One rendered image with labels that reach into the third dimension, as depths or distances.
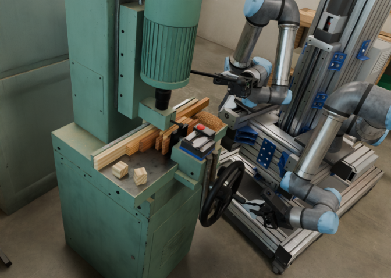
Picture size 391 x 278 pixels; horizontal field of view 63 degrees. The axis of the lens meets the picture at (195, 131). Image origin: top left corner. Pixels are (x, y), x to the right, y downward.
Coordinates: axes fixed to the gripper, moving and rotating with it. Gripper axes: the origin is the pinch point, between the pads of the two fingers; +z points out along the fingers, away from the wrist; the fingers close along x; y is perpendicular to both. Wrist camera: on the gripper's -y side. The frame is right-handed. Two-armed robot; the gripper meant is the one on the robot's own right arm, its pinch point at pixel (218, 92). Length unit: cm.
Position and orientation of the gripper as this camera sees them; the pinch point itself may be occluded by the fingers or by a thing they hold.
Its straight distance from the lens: 121.0
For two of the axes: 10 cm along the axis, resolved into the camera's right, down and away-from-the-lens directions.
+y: 8.2, 3.1, -4.8
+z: -5.7, 3.9, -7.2
